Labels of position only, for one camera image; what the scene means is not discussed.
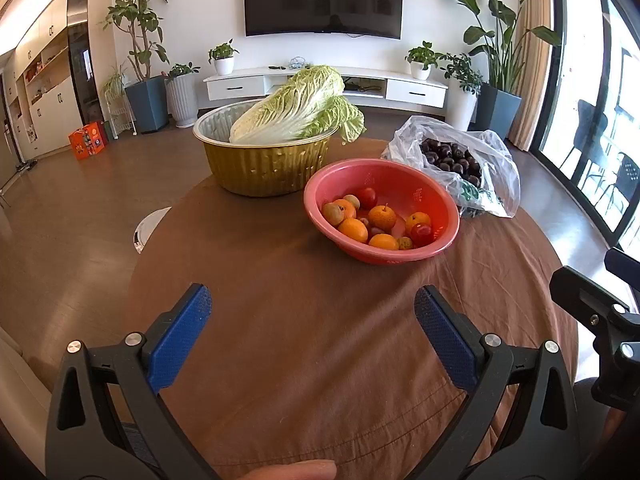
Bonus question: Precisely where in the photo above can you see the beige sofa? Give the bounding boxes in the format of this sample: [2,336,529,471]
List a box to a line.
[0,327,53,461]

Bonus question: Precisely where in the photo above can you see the clear plastic bag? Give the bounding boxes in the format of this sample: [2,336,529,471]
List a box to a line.
[381,115,522,219]

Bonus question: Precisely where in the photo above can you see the glass sliding door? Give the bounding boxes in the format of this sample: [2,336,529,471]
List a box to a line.
[530,0,640,251]

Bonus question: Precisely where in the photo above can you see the person's left hand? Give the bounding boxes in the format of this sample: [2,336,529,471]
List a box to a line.
[235,459,337,480]

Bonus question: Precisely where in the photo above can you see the plant on wire stand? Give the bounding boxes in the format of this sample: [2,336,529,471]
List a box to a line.
[102,64,138,139]

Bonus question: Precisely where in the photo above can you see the white television cabinet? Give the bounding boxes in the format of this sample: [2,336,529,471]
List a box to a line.
[202,66,449,109]

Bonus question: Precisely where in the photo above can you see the large-leaf plant in dark pot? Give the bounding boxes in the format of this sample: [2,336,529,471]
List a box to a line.
[436,0,563,141]

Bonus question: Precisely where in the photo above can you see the plant in white ribbed pot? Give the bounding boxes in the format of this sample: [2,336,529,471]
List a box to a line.
[164,62,201,128]

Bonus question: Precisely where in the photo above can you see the white wall cabinets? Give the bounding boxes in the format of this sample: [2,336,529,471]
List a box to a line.
[0,0,83,161]

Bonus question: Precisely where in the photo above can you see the brown tablecloth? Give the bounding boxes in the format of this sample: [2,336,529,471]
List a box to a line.
[124,137,581,480]

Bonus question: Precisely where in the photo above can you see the orange cardboard box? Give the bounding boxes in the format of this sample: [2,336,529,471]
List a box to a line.
[68,121,109,161]

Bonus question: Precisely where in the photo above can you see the golden foil basin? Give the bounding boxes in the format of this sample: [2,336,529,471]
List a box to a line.
[193,100,341,197]

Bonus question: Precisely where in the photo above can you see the black balcony chair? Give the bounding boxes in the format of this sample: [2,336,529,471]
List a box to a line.
[560,99,608,186]
[597,152,640,216]

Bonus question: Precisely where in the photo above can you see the orange with stem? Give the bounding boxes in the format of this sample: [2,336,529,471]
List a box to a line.
[368,204,398,233]

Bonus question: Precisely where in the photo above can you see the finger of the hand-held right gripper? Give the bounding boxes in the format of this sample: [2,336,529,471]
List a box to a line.
[604,247,640,281]
[549,265,640,408]

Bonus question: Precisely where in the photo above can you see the tall plant in blue pot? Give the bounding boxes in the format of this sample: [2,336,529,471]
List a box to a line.
[100,0,172,135]

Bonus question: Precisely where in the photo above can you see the white round stool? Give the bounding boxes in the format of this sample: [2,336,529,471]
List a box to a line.
[133,206,173,255]

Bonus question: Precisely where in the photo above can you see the pile of dark chestnuts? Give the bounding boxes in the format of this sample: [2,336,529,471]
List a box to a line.
[419,137,483,188]

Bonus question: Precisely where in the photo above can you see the small plant in white pot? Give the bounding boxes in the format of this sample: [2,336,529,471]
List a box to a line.
[208,38,240,77]
[405,40,441,81]

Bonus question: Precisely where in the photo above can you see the plant in tall white pot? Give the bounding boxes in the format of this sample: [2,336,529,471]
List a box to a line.
[439,52,483,132]

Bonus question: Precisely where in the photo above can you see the red plastic basin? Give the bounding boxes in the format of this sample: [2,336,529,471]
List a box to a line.
[303,158,461,266]

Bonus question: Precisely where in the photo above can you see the person's right forearm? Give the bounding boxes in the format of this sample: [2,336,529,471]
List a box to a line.
[597,405,631,466]

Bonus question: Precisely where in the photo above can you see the beige curtain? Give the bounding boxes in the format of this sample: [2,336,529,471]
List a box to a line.
[507,0,561,151]

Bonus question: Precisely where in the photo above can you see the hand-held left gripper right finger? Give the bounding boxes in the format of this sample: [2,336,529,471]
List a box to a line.
[414,284,585,480]

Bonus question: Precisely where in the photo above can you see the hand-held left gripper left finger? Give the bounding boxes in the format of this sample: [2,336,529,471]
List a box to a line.
[44,282,223,480]

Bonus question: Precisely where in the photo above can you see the black refrigerator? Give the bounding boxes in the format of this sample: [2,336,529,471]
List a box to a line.
[66,0,108,126]

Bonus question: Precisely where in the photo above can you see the napa cabbage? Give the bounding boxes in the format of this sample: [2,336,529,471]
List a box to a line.
[229,65,367,145]

